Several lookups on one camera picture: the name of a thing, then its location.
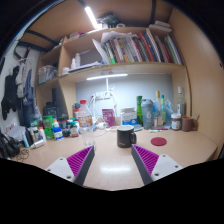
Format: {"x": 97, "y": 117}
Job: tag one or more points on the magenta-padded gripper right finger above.
{"x": 148, "y": 160}

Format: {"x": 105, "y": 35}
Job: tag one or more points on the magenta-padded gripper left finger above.
{"x": 77, "y": 161}

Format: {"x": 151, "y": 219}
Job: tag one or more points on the clear drink bottle red cap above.
{"x": 85, "y": 121}

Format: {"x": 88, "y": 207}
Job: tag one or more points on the red round coaster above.
{"x": 158, "y": 141}

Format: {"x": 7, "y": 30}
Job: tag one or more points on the dark jar green lid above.
{"x": 74, "y": 130}

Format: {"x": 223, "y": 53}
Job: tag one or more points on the black mug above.
{"x": 125, "y": 136}

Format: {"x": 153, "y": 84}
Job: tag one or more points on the white bottle blue label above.
{"x": 57, "y": 133}

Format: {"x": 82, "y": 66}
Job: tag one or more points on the white bottle orange cap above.
{"x": 42, "y": 135}

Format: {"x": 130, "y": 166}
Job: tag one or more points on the grey shaker bottle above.
{"x": 147, "y": 115}

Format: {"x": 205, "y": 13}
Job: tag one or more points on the brown jar white lid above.
{"x": 176, "y": 122}

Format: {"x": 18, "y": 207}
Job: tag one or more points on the white and blue carton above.
{"x": 128, "y": 117}

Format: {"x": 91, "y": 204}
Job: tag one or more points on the green container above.
{"x": 48, "y": 122}

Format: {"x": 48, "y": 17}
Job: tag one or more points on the yellow-capped glass bottle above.
{"x": 157, "y": 111}

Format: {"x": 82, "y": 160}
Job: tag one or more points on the green-capped bottle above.
{"x": 163, "y": 111}

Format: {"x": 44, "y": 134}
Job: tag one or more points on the clear plastic bag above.
{"x": 169, "y": 113}

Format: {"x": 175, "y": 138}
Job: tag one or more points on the brown mug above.
{"x": 187, "y": 124}

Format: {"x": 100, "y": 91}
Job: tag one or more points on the magenta pouch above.
{"x": 108, "y": 117}

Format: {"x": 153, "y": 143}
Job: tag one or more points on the tall clear glass bottle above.
{"x": 181, "y": 105}

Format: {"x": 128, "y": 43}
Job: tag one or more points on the white light bar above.
{"x": 106, "y": 76}

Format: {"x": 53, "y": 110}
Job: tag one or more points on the dark hanging clothes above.
{"x": 20, "y": 90}

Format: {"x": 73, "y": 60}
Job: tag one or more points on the wooden shelf unit with books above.
{"x": 133, "y": 68}

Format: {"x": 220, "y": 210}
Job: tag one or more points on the ceiling light tube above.
{"x": 91, "y": 16}

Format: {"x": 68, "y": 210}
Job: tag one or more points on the white wall socket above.
{"x": 102, "y": 95}

